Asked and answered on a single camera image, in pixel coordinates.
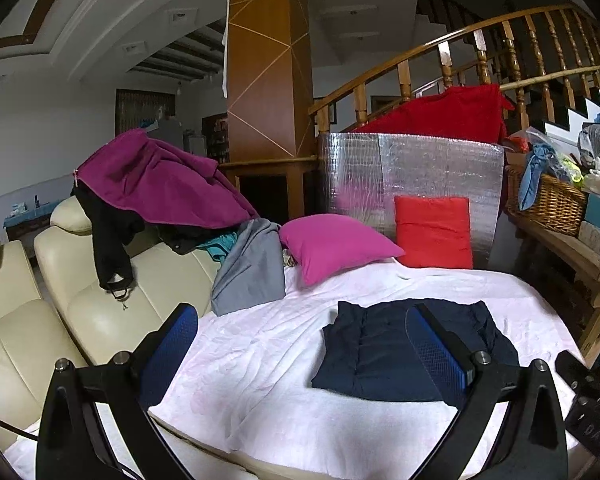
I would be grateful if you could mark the red quilted blanket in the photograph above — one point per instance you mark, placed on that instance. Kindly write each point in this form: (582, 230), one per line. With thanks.
(470, 113)

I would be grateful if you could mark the red pillow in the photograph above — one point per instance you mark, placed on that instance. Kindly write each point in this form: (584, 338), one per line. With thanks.
(434, 232)

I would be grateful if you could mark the wicker basket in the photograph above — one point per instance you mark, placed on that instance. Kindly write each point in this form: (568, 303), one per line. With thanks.
(558, 206)

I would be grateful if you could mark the white pink bed sheet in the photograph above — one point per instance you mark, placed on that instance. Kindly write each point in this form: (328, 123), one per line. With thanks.
(245, 385)

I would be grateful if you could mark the teal garment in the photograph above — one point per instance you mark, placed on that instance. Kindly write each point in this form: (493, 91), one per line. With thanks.
(219, 247)

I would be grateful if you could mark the black right-side gripper device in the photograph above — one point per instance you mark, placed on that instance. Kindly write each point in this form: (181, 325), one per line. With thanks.
(583, 419)

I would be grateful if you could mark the wooden pillar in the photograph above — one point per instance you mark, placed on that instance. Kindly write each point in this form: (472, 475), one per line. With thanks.
(269, 80)

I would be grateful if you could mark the wooden side table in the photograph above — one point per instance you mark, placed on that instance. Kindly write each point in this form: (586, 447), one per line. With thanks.
(566, 273)

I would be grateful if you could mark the purple fleece garment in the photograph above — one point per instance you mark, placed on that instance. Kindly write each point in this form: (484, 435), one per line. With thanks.
(163, 184)

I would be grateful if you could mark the magenta pillow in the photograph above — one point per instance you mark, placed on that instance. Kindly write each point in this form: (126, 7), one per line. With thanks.
(326, 244)

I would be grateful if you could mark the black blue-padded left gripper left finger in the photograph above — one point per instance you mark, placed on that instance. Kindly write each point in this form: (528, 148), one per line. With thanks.
(72, 441)

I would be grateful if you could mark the navy blue puffer jacket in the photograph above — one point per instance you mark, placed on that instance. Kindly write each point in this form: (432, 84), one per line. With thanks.
(369, 356)

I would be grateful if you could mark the wooden stair railing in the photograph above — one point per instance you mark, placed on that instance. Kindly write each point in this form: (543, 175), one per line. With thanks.
(549, 53)

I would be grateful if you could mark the cream leather sofa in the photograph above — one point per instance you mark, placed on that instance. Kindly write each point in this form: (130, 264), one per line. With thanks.
(57, 308)

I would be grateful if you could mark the light blue cloth in basket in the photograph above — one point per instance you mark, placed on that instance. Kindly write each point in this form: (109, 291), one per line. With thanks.
(540, 160)

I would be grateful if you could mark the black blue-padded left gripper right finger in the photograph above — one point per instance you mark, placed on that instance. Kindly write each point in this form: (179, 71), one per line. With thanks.
(531, 440)

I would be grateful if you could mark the silver foil insulation panel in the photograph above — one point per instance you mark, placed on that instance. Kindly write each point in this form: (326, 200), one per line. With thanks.
(364, 172)

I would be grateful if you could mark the black garment on sofa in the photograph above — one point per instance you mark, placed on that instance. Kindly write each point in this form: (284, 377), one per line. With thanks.
(113, 229)

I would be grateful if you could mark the grey garment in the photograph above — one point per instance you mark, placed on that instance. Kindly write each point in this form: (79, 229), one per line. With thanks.
(252, 272)

